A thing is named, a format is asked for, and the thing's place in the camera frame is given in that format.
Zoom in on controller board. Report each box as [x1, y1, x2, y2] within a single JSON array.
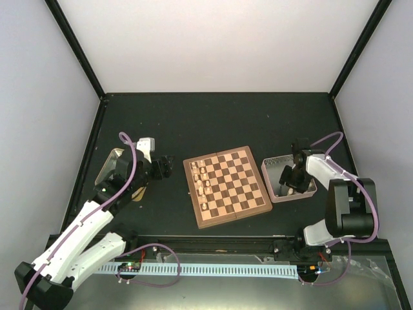
[[117, 262, 141, 272], [297, 265, 331, 275]]

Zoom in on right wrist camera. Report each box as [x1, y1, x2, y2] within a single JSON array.
[[291, 138, 311, 156]]

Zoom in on pink metal tray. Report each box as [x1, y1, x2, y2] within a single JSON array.
[[261, 154, 317, 203]]

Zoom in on white slotted cable duct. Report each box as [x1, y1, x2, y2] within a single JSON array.
[[96, 262, 298, 280]]

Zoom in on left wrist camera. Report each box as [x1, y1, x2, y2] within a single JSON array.
[[136, 137, 155, 163]]

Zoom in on wooden chess board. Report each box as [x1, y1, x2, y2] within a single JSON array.
[[183, 146, 272, 229]]

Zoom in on black frame post left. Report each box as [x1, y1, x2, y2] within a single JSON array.
[[45, 0, 106, 99]]

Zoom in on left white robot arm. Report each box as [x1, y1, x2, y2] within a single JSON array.
[[14, 149, 174, 309]]

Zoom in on gold metal tray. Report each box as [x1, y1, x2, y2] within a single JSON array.
[[95, 149, 152, 202]]

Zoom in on black frame post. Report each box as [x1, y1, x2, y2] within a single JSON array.
[[45, 0, 106, 99], [329, 0, 392, 99]]

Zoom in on black front rail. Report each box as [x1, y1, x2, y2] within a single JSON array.
[[122, 234, 393, 259]]

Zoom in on right controller board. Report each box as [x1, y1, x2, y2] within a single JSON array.
[[297, 265, 331, 275]]

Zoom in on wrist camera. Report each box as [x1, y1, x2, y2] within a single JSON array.
[[291, 138, 311, 156], [136, 137, 155, 163]]

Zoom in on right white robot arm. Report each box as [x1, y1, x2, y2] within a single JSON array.
[[279, 149, 379, 260]]

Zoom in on black frame post right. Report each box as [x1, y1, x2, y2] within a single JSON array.
[[329, 0, 392, 99]]

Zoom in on left controller board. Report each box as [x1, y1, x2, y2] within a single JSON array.
[[117, 262, 141, 272]]

